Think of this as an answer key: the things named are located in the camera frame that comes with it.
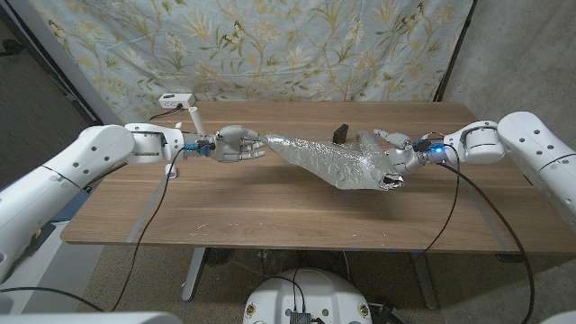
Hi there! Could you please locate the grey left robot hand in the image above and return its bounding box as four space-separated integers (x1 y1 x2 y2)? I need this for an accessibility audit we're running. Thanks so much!
210 124 267 164

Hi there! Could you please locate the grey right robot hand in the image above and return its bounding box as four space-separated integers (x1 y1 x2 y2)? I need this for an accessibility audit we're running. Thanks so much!
373 128 428 176

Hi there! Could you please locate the crinkled aluminum foil roll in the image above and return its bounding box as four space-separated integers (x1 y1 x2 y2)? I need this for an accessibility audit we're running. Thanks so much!
262 130 405 192

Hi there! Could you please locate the white plastic tube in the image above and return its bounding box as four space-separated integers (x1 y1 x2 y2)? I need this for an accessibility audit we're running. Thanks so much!
187 105 207 137

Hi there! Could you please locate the black rectangular package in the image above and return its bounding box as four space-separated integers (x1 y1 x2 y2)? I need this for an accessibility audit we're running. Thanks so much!
332 123 350 145

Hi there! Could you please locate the white power strip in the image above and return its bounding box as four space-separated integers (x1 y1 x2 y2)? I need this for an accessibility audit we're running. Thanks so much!
157 93 196 110

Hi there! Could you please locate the floral light blue backdrop cloth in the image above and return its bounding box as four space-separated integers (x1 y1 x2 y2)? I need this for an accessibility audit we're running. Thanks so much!
26 0 473 136

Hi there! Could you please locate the black backdrop stand pole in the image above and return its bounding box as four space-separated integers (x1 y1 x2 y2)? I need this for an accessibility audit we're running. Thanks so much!
431 0 477 103

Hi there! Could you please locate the grey table leg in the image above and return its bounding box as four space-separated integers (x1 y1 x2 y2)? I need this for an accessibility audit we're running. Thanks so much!
409 252 440 311

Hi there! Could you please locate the white table leg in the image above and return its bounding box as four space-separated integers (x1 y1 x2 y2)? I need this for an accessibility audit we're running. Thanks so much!
181 247 208 302

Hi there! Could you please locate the white robot torso dome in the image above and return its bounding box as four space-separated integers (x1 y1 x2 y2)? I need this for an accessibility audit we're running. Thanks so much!
242 268 374 324

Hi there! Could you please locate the thin black right wrist wire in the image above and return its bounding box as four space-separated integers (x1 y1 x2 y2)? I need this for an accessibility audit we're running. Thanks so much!
422 143 461 254

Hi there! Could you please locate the thin black wrist wire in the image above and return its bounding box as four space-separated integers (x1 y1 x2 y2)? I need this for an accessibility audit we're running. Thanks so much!
0 147 186 313
422 143 461 254

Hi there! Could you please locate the black power strip cord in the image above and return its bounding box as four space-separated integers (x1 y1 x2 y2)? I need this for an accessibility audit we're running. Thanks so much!
148 103 185 122

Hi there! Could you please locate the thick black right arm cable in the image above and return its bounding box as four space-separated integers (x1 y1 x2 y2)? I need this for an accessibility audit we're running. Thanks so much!
438 162 536 324

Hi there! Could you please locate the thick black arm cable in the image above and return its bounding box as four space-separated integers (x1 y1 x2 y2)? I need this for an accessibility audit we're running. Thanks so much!
438 162 536 324
83 162 129 188

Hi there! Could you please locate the thin black left wrist wire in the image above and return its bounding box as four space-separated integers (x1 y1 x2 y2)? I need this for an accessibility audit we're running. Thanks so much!
0 147 186 313

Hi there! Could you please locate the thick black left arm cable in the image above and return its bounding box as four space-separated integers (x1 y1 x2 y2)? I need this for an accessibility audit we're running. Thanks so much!
83 162 129 188

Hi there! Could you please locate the white slanted frame post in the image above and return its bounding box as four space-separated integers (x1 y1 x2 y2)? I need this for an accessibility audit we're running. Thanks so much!
6 0 113 127

